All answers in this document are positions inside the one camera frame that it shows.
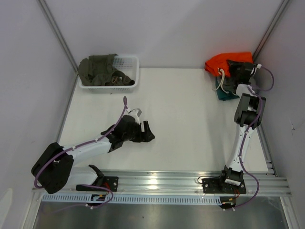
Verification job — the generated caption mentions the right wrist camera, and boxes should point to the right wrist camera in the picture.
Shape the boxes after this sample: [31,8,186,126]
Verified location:
[253,63,262,72]

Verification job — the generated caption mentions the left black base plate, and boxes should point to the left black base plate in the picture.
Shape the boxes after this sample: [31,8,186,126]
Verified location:
[76,176,119,192]

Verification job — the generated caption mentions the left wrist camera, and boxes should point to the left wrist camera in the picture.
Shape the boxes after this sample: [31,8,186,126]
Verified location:
[127,108,142,124]

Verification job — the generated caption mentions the aluminium mounting rail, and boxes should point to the aluminium mounting rail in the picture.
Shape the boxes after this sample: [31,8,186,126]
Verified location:
[38,167,292,197]

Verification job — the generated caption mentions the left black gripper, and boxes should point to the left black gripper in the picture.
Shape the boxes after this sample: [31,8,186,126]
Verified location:
[123,121,154,143]

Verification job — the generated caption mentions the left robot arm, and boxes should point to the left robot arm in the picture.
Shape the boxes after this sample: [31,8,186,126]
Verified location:
[31,115,155,194]

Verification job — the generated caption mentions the orange shorts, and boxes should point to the orange shorts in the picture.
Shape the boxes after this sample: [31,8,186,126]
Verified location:
[204,52,254,78]

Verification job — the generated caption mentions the olive green shorts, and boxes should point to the olive green shorts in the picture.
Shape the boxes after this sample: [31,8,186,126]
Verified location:
[78,54,135,86]

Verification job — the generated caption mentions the grey folded shorts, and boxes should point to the grey folded shorts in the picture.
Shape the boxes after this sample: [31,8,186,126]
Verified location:
[215,77,237,95]

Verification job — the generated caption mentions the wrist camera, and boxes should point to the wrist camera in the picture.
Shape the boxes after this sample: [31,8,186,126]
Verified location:
[253,63,262,72]
[127,108,142,124]

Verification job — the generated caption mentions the slotted cable duct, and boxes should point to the slotted cable duct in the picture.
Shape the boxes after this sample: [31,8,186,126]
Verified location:
[42,194,221,206]

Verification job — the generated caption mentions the teal folded shorts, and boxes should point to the teal folded shorts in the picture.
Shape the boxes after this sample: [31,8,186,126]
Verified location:
[216,91,239,101]

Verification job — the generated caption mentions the white plastic basket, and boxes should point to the white plastic basket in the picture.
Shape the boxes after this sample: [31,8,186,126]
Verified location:
[78,55,139,94]

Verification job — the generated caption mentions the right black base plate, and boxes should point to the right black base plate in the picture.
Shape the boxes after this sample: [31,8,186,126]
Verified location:
[197,176,246,194]

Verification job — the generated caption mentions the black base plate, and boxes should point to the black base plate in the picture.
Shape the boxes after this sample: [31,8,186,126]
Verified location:
[76,176,119,192]
[197,176,246,194]

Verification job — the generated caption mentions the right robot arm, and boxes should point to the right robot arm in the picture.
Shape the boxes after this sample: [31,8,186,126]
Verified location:
[217,60,266,194]

